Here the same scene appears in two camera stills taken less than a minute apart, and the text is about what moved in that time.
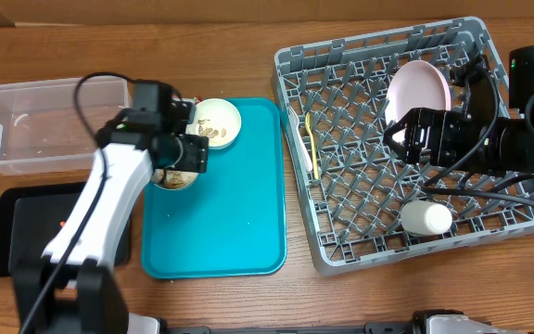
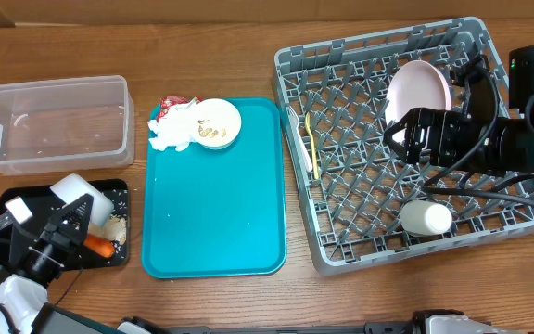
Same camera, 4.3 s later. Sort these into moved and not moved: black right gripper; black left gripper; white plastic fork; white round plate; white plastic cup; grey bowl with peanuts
Moved: black left gripper; grey bowl with peanuts
Not moved: white plastic fork; white plastic cup; black right gripper; white round plate
